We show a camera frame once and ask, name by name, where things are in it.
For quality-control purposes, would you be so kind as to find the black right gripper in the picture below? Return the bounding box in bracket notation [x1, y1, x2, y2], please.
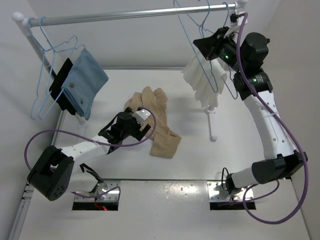
[194, 26, 246, 73]

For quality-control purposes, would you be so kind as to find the beige t shirt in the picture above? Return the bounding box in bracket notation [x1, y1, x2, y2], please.
[124, 86, 182, 159]

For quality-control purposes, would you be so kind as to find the light blue wire hanger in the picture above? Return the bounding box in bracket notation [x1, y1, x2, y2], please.
[173, 0, 222, 94]

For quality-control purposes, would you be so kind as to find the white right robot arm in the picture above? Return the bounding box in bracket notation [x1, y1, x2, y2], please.
[193, 27, 307, 193]

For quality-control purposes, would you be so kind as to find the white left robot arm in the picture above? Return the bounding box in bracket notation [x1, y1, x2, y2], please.
[25, 107, 156, 201]

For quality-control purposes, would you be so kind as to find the blue hanger holding denim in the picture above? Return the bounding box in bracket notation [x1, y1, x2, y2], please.
[37, 16, 86, 119]

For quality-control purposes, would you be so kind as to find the empty blue hanger outer left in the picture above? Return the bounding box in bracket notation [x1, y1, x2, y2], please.
[26, 16, 78, 120]

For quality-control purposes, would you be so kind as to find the white knitted cloth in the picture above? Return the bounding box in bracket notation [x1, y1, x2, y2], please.
[182, 50, 228, 108]

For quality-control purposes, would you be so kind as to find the light blue denim garment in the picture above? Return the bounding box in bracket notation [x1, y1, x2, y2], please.
[61, 48, 109, 120]

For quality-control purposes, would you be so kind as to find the black garment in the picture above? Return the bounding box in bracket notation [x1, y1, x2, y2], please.
[49, 58, 76, 116]

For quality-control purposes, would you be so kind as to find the metal clothes rack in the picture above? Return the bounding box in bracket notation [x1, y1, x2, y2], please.
[11, 0, 250, 142]

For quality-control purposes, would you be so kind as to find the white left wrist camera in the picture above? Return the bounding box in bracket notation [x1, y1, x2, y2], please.
[132, 109, 151, 125]

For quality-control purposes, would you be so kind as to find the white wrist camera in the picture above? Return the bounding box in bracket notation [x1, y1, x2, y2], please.
[132, 109, 151, 125]
[224, 14, 244, 38]

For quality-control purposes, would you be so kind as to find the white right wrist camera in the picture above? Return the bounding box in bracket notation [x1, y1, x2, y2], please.
[224, 14, 244, 38]

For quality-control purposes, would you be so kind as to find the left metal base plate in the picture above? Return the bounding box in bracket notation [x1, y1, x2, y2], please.
[74, 180, 121, 203]

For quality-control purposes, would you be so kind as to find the metal base plate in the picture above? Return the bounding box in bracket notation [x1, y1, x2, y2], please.
[74, 180, 121, 203]
[207, 180, 247, 203]

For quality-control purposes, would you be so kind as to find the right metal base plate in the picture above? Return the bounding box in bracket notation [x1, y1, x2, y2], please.
[207, 180, 247, 203]

